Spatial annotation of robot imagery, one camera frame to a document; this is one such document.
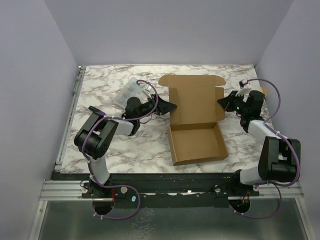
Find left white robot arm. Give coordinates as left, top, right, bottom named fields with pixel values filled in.
left=74, top=94, right=177, bottom=198

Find aluminium side rail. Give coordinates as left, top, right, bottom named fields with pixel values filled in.
left=54, top=65, right=87, bottom=172

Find aluminium front extrusion rail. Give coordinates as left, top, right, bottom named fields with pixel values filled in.
left=39, top=180, right=304, bottom=201

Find black metal base rail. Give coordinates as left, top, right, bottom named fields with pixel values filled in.
left=51, top=172, right=259, bottom=212

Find brown cardboard box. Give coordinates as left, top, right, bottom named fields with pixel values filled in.
left=158, top=74, right=229, bottom=166

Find purple black highlighter marker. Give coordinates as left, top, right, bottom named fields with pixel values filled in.
left=88, top=105, right=106, bottom=116

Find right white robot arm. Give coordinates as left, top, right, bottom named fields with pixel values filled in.
left=217, top=88, right=301, bottom=196

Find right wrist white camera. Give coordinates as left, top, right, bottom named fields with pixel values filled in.
left=235, top=80, right=251, bottom=97

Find clear plastic screw organizer box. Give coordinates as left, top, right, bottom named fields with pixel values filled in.
left=112, top=77, right=147, bottom=109

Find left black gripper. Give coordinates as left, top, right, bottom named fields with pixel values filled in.
left=136, top=93, right=177, bottom=121

